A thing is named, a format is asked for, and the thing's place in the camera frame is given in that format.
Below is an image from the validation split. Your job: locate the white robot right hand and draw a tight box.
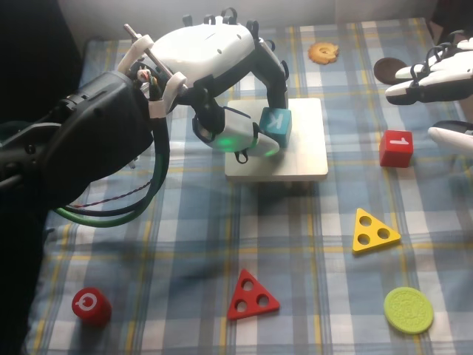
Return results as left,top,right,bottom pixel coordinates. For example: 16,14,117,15
384,29,473,156

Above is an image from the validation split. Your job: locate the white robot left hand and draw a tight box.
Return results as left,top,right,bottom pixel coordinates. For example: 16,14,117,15
149,7,291,164

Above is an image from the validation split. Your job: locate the red number 1 cube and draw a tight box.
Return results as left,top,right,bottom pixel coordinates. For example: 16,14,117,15
378,129,414,169

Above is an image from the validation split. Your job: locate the blue letter K block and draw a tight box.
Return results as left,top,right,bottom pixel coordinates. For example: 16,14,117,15
258,106,293,148

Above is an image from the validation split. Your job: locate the red cylinder block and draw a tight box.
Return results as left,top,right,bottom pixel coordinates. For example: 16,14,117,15
71,286,112,327

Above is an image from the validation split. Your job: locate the dark chocolate cookie toy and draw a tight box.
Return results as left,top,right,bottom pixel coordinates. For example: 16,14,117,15
372,58,409,87

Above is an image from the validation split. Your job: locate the tan flower cookie toy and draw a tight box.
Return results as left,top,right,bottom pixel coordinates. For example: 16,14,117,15
307,41,340,66

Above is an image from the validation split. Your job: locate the small white square table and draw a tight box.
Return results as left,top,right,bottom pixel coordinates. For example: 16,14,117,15
224,98,330,183

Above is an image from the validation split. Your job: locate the yellow triangle with holes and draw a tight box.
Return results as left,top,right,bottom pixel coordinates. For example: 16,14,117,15
351,207,402,255

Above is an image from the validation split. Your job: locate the blue plaid tablecloth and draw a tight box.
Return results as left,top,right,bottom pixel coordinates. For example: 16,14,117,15
24,16,473,355

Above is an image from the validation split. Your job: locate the green round cookie toy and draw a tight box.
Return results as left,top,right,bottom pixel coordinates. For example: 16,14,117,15
383,286,435,336

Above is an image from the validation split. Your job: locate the red triangle with holes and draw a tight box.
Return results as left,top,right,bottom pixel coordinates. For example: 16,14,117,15
226,268,281,321

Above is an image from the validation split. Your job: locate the red braided wire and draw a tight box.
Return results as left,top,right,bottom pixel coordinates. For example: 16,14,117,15
72,180,154,208

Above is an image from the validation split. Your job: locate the black cable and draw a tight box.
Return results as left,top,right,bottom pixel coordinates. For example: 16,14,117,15
66,121,166,217

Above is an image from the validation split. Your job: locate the green cable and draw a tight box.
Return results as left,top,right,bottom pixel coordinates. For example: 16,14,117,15
54,118,171,229

